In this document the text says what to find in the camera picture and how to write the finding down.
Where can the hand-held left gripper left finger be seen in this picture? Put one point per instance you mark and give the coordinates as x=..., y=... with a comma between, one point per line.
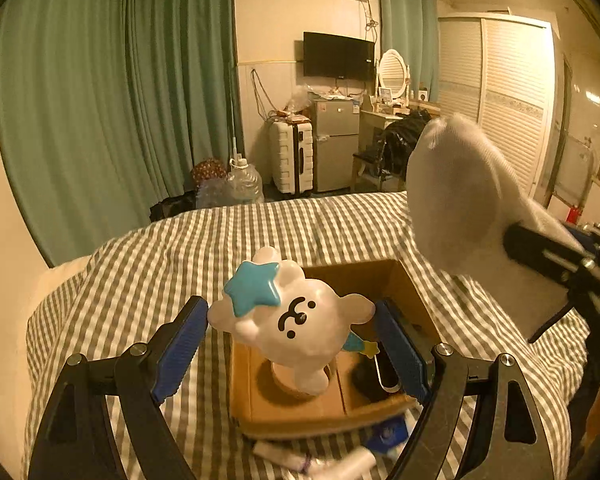
x=179, y=347

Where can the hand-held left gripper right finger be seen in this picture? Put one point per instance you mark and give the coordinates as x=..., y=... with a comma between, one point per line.
x=401, y=357

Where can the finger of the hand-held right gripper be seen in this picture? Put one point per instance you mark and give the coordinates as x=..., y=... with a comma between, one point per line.
x=540, y=250

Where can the white sock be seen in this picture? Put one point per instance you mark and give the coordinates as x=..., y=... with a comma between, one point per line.
x=455, y=190

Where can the white plush toy blue star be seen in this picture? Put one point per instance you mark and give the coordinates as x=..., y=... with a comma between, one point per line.
x=300, y=320

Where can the cardboard box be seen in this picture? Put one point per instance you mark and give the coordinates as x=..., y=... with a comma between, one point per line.
x=290, y=412

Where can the red fire extinguisher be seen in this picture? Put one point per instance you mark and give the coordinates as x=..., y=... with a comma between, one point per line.
x=573, y=214

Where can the blue packet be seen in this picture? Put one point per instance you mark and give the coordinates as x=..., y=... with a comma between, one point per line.
x=387, y=435

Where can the grey checkered blanket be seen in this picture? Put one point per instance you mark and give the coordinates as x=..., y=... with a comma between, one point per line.
x=180, y=250

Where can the white plastic roll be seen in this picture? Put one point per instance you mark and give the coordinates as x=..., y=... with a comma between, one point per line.
x=347, y=465

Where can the black floor bag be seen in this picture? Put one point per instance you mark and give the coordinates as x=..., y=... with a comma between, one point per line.
x=172, y=207

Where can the white tube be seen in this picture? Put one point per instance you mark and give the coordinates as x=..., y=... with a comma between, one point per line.
x=280, y=452

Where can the white louvered wardrobe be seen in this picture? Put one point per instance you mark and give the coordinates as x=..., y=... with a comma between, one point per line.
x=510, y=105

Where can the crumpled clear plastic bottle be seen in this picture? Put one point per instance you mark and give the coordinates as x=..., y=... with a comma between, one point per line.
x=212, y=195

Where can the large clear water bottle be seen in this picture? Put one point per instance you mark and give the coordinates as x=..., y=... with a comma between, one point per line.
x=245, y=185

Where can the black clothes pile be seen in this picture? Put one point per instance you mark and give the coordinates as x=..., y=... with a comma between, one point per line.
x=402, y=137

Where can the dark red patterned bag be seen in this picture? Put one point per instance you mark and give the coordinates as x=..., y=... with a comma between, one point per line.
x=208, y=170

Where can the dark chair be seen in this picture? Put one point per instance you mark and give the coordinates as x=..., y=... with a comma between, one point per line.
x=365, y=160

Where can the white dressing table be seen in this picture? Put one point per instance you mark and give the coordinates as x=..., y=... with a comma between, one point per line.
x=372, y=120

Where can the silver small fridge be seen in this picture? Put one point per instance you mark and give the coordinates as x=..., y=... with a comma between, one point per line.
x=335, y=150

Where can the white suitcase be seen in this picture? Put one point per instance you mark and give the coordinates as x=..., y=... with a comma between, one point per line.
x=292, y=157

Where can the white oval vanity mirror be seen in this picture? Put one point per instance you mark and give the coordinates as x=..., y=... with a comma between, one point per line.
x=394, y=72

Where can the wide green curtain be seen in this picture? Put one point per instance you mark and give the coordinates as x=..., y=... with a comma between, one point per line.
x=105, y=110

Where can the narrow green curtain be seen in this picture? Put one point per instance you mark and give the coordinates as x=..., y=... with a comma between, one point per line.
x=407, y=35

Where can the clear plastic bag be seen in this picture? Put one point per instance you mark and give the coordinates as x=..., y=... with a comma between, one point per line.
x=300, y=100

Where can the black wall television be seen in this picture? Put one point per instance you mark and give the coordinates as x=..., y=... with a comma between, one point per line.
x=337, y=56

